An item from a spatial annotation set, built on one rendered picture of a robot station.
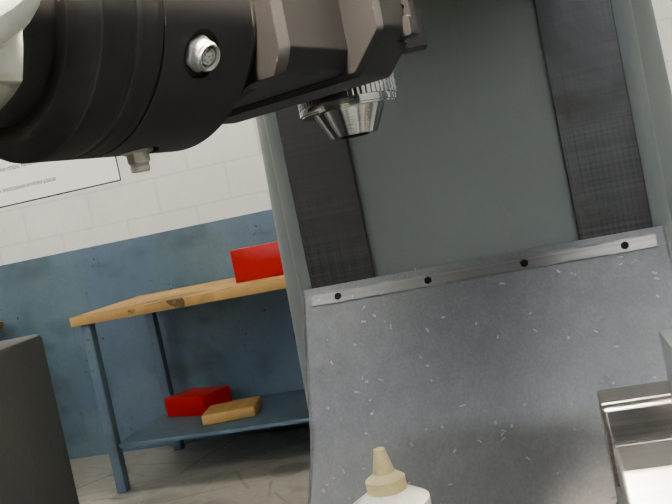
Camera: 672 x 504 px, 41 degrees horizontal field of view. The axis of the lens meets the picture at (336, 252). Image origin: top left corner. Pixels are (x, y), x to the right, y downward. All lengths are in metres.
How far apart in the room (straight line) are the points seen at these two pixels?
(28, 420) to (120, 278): 4.67
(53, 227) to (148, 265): 0.63
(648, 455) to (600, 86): 0.45
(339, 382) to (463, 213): 0.18
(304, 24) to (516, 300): 0.47
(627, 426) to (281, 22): 0.25
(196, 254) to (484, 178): 4.30
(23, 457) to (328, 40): 0.34
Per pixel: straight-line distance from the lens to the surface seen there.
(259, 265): 4.30
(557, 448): 0.73
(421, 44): 0.43
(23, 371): 0.60
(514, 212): 0.79
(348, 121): 0.41
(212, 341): 5.08
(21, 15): 0.24
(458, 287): 0.79
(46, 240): 5.48
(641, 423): 0.46
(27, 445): 0.59
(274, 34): 0.33
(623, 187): 0.78
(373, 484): 0.45
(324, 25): 0.35
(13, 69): 0.26
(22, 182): 5.53
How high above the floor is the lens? 1.16
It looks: 3 degrees down
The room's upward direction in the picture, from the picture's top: 12 degrees counter-clockwise
